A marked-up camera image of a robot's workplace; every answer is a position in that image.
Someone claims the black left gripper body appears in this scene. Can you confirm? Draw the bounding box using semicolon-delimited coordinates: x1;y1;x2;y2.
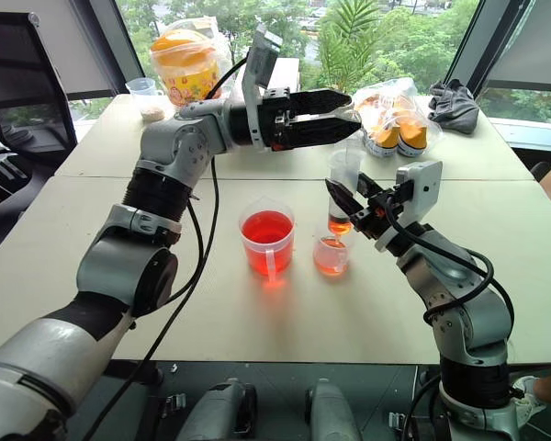
261;86;305;153

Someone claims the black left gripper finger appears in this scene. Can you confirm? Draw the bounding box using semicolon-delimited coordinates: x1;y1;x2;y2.
288;88;353;117
285;111;362;149

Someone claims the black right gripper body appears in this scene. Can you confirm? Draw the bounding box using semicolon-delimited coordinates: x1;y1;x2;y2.
350;179;417;242

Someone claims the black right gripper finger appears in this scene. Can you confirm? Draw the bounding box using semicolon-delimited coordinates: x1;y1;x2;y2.
325;179;365;221
356;172;383;200

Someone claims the small clear cup red liquid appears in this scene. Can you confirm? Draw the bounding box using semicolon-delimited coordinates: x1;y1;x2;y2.
312;234;351;277

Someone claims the large measuring cup red liquid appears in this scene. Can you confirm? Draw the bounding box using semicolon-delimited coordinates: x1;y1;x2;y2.
238;197;298;289

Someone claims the bagged yellow orange cup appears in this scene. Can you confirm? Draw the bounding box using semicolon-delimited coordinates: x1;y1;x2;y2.
148;17;234;110

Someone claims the empty clear measuring cup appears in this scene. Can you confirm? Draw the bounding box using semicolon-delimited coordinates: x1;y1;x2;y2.
124;77;167;123

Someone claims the green potted palm plant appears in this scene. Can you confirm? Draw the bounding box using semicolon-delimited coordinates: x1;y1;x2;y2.
315;0;383;94

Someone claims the bag of orange-capped bottles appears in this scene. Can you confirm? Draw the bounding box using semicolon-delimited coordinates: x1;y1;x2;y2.
350;76;445;160

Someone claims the grey crumpled cloth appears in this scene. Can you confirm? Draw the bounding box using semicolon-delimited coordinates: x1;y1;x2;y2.
427;78;481;136

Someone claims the dark rounded grey shape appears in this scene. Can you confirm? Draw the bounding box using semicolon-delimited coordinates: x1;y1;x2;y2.
304;378;363;441
175;377;259;441

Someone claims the black mesh office chair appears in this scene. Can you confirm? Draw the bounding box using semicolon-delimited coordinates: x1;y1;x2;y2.
0;10;78;221

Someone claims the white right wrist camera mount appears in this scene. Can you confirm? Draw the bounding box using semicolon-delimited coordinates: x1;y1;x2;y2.
375;160;444;252

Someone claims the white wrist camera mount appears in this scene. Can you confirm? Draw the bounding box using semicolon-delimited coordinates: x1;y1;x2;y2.
241;25;284;149
375;160;444;252

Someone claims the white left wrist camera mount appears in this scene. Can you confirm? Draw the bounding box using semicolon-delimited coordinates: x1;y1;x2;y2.
241;25;284;149

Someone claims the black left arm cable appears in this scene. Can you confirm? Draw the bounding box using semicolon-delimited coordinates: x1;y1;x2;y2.
81;57;250;441

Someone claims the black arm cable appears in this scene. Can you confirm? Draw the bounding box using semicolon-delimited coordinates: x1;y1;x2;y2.
81;57;250;441
384;201;516;327

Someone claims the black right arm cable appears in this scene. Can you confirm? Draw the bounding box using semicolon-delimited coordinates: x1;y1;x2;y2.
384;201;516;327

